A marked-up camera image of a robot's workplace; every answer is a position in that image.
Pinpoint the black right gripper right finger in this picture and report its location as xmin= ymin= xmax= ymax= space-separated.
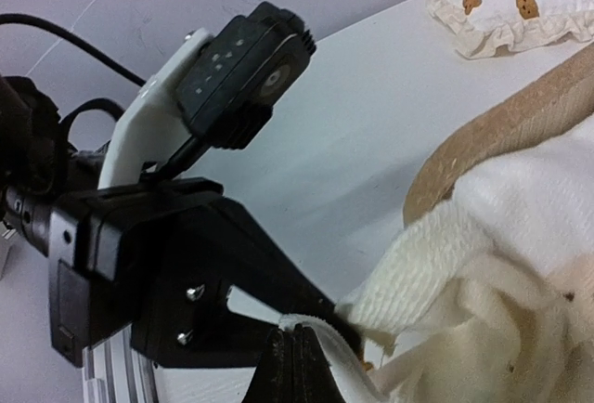
xmin=294 ymin=324 xmax=344 ymax=403

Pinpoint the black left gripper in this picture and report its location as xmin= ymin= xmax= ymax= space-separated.
xmin=1 ymin=76 xmax=362 ymax=369

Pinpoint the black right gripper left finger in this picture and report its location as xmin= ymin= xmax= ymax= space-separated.
xmin=243 ymin=328 xmax=293 ymax=403

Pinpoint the large bear print cushion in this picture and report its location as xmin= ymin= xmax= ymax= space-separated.
xmin=279 ymin=119 xmax=593 ymax=402

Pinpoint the wooden pet bed frame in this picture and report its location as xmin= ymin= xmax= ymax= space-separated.
xmin=402 ymin=45 xmax=593 ymax=227

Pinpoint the small bear print pillow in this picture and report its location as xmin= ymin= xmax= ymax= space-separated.
xmin=426 ymin=0 xmax=593 ymax=59

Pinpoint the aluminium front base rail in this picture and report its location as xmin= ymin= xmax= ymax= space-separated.
xmin=82 ymin=325 xmax=159 ymax=403

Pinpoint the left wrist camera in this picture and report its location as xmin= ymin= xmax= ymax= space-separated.
xmin=97 ymin=2 xmax=316 ymax=189

